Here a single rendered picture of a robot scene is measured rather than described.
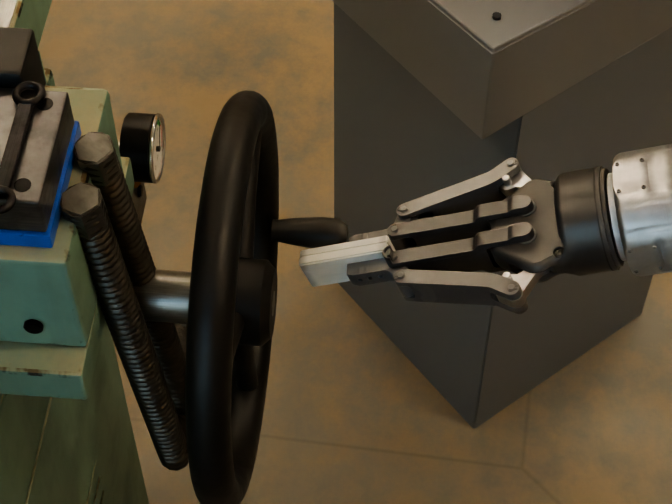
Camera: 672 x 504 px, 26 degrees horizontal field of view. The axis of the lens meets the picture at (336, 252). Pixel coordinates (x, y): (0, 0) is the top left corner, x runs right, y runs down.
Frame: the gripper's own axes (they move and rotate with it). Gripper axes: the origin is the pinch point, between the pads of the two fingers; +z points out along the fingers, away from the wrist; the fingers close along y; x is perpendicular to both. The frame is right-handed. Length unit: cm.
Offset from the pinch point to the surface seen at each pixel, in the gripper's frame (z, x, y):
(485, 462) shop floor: 10, 76, -26
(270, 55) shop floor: 42, 64, -95
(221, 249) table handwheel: 0.0, -20.2, 14.0
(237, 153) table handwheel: -0.7, -21.1, 7.3
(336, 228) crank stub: 0.4, -2.1, -1.6
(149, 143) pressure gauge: 19.3, -0.3, -16.3
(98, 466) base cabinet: 35.9, 27.3, -1.9
